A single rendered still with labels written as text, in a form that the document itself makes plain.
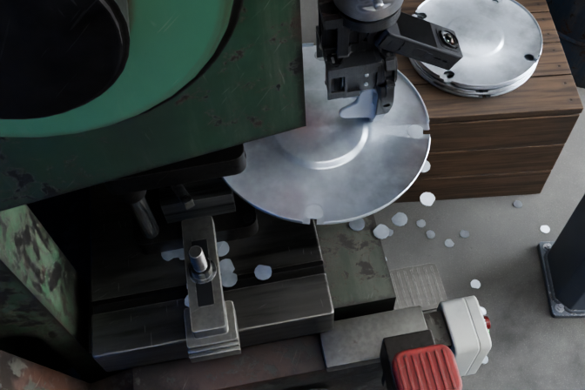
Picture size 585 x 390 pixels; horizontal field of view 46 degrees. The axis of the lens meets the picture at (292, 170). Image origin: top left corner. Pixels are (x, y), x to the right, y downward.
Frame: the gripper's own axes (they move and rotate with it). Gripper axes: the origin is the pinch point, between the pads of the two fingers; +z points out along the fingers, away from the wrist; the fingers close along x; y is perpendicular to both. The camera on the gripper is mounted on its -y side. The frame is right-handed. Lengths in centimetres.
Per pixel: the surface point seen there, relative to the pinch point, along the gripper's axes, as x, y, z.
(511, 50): -41, -42, 41
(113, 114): 31, 23, -46
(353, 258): 13.0, 5.6, 15.2
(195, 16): 31, 18, -51
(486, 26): -48, -39, 40
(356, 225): 8.0, 4.0, 14.9
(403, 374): 32.8, 4.7, 3.7
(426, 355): 31.2, 1.7, 3.7
